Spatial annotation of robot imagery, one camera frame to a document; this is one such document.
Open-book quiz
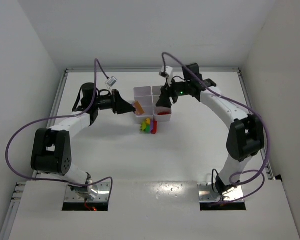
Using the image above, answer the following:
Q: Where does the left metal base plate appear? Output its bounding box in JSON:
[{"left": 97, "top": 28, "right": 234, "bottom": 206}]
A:
[{"left": 64, "top": 181, "right": 112, "bottom": 203}]

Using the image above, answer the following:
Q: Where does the red orange lego stack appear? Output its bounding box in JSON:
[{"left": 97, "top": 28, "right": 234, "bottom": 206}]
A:
[{"left": 132, "top": 100, "right": 145, "bottom": 116}]

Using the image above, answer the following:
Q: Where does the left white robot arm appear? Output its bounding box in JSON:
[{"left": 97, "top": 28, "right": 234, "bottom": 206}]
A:
[{"left": 31, "top": 83, "right": 136, "bottom": 195}]

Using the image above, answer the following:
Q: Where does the red lego brick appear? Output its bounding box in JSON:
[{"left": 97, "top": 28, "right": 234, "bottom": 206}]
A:
[{"left": 157, "top": 111, "right": 170, "bottom": 116}]

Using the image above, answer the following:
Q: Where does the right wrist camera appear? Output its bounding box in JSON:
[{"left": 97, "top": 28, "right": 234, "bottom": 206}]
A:
[{"left": 159, "top": 66, "right": 174, "bottom": 85}]

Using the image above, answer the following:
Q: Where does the metal base plate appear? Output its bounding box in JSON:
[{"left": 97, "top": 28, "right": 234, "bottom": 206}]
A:
[
  {"left": 197, "top": 182, "right": 244, "bottom": 204},
  {"left": 64, "top": 181, "right": 112, "bottom": 203}
]

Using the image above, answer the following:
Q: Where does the white six-compartment container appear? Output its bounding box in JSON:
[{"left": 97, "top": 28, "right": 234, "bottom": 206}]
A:
[{"left": 133, "top": 86, "right": 172, "bottom": 124}]

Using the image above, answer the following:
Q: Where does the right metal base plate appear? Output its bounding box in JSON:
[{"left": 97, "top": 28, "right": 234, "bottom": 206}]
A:
[{"left": 197, "top": 182, "right": 244, "bottom": 204}]

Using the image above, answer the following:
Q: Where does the multicolour lego cluster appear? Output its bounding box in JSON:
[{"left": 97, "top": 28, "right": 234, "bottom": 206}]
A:
[{"left": 140, "top": 117, "right": 158, "bottom": 135}]

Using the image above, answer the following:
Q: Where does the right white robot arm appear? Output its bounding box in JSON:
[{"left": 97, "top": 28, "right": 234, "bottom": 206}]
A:
[{"left": 156, "top": 63, "right": 265, "bottom": 195}]

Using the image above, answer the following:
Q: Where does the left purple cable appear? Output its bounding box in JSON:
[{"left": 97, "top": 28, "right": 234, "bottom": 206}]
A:
[{"left": 5, "top": 58, "right": 113, "bottom": 191}]

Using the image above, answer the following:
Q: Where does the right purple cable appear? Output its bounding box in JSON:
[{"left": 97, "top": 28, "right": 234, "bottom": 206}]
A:
[{"left": 161, "top": 51, "right": 272, "bottom": 207}]

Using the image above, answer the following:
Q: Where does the purple cable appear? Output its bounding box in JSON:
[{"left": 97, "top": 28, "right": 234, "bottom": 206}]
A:
[
  {"left": 161, "top": 51, "right": 272, "bottom": 207},
  {"left": 5, "top": 58, "right": 113, "bottom": 191}
]

